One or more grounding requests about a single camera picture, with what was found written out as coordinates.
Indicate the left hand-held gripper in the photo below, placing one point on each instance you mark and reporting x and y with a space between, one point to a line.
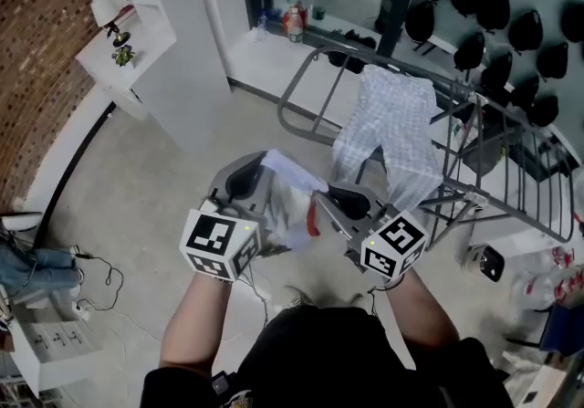
219 242

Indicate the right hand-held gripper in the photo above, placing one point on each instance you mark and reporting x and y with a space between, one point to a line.
394 244

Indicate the cream shirt with red collar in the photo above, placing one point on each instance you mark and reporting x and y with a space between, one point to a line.
287 205

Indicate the blue checkered clothes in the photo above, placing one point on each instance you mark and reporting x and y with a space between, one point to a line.
392 123

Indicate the grey metal drying rack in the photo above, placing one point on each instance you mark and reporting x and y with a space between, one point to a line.
511 213

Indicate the person's right forearm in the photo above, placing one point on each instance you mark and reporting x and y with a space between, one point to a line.
422 315

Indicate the person's left forearm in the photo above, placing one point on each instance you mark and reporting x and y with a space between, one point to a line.
196 324

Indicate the white shelf cabinet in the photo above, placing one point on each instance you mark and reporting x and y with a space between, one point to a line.
191 55

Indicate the dark grey box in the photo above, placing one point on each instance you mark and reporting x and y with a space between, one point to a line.
483 155

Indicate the white black small appliance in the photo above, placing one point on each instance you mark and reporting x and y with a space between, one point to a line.
486 262

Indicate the person's black clothing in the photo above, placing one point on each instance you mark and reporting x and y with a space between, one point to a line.
319 360

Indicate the clear bottle green label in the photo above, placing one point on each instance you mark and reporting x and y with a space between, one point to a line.
295 34

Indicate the blue plastic bottle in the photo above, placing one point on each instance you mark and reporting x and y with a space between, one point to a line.
262 27

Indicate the red plastic bottle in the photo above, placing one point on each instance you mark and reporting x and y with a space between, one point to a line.
296 17

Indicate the small potted plant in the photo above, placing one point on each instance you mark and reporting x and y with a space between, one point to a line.
123 55

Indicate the small green jar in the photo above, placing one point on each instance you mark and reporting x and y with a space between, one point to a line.
318 13

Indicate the black belt device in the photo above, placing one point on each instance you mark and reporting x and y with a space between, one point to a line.
222 382

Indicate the white power strip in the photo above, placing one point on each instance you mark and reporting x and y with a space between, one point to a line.
83 311

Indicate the clear plastic bag red print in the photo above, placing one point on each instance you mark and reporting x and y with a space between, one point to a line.
543 280

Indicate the red book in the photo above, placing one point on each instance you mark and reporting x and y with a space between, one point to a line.
128 10

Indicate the white shade table lamp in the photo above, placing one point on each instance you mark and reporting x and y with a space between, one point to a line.
106 9

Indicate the large clear water jug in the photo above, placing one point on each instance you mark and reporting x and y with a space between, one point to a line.
577 201

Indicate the white drawer desk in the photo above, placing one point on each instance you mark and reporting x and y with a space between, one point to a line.
55 342

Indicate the blue box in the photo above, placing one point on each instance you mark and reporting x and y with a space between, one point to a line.
566 328

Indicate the flat cardboard box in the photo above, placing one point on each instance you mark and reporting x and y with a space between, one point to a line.
543 381

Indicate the wall of black caps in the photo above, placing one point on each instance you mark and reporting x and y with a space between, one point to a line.
493 9

